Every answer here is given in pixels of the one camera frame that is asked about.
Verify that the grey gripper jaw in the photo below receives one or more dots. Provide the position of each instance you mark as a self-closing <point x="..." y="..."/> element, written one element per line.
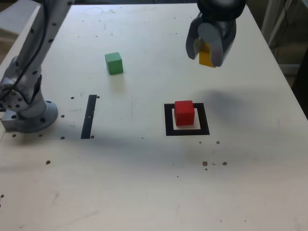
<point x="216" y="43"/>
<point x="191" y="41"/>

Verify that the yellow cube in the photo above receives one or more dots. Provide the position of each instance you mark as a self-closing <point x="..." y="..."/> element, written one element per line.
<point x="204" y="59"/>

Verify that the red cube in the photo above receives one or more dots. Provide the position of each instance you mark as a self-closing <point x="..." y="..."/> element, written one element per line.
<point x="184" y="113"/>

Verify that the green cube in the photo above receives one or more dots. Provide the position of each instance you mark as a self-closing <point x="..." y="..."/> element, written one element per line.
<point x="114" y="63"/>

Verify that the black tape square outline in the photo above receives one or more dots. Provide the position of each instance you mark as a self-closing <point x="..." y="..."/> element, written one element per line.
<point x="204" y="120"/>

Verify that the black tape strip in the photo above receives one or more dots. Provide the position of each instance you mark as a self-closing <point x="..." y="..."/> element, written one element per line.
<point x="87" y="125"/>

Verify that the white side table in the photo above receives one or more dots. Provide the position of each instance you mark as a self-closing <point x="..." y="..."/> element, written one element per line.
<point x="19" y="19"/>

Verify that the white metal frame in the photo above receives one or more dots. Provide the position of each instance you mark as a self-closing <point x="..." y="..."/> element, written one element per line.
<point x="265" y="16"/>

